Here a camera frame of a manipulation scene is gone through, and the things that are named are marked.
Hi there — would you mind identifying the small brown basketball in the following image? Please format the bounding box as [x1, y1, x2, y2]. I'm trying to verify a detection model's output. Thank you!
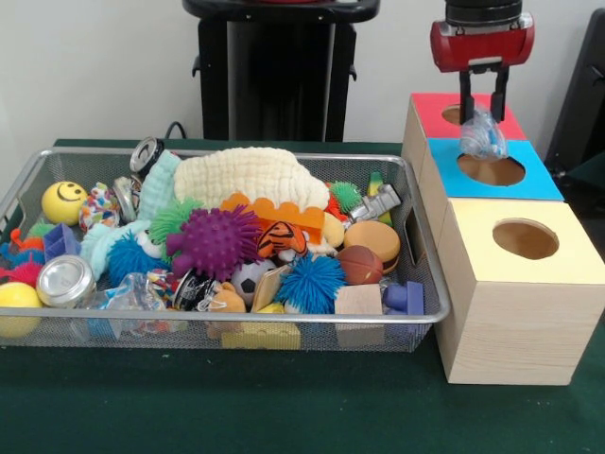
[337, 244, 385, 287]

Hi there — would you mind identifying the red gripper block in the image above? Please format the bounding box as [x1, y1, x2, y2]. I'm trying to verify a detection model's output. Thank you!
[429, 13, 536, 126]

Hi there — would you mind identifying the wooden box with three holes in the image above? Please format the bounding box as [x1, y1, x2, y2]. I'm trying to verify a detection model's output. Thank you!
[401, 92, 605, 386]

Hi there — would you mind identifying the clear plastic packet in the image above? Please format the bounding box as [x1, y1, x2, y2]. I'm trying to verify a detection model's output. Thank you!
[458, 106, 510, 161]

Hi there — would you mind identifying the toy hamburger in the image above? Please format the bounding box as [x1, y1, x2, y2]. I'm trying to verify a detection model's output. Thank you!
[342, 219, 403, 275]

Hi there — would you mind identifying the shallow clear mesh bin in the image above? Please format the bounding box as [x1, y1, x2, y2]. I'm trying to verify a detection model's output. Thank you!
[0, 147, 452, 353]

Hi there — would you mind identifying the dark green table cloth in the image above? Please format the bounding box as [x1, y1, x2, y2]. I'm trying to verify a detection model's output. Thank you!
[0, 139, 605, 454]

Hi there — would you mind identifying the purple spiky ball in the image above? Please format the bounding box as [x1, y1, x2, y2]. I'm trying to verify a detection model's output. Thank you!
[165, 203, 265, 282]

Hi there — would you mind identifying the cream knitted cloth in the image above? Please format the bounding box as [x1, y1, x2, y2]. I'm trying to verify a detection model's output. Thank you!
[175, 147, 332, 211]

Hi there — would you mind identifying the black chair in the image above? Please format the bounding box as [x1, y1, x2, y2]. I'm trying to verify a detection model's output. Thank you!
[546, 8, 605, 190]

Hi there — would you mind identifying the orange toy building block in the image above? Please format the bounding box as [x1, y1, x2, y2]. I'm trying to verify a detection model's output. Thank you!
[220, 192, 326, 245]

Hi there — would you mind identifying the green spiky ball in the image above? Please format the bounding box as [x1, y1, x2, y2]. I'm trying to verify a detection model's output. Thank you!
[149, 197, 204, 245]

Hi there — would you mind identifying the plain yellow ball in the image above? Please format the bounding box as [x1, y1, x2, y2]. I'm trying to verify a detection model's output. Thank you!
[0, 281, 43, 340]

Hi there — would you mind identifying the silver metal can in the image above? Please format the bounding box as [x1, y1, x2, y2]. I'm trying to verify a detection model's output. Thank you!
[36, 254, 97, 309]

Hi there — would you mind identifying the blue spiky ball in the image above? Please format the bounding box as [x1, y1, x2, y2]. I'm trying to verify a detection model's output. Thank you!
[274, 253, 349, 315]

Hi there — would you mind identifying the yellow smiley face ball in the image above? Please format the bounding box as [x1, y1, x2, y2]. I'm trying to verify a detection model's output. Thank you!
[41, 181, 89, 226]

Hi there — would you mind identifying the purple toy block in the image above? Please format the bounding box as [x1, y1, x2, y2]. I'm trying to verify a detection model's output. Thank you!
[383, 280, 425, 317]

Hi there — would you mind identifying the black cable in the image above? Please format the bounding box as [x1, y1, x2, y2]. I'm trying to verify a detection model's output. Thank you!
[164, 120, 190, 143]

